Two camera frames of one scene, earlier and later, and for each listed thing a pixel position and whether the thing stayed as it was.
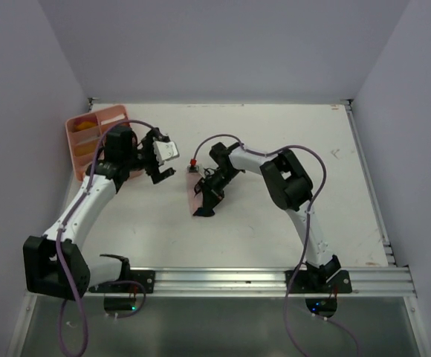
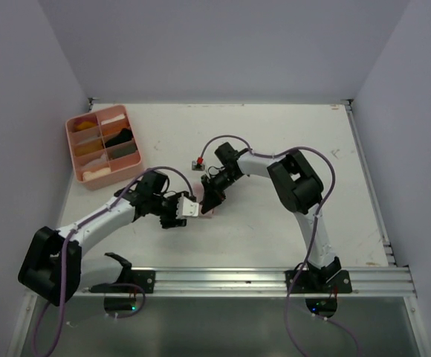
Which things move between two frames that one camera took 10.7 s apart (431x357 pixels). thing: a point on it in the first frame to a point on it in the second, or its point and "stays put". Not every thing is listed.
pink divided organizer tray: (88, 132) stays put
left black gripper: (148, 143) to (171, 221)
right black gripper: (212, 195) stays put
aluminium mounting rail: (372, 280) stays put
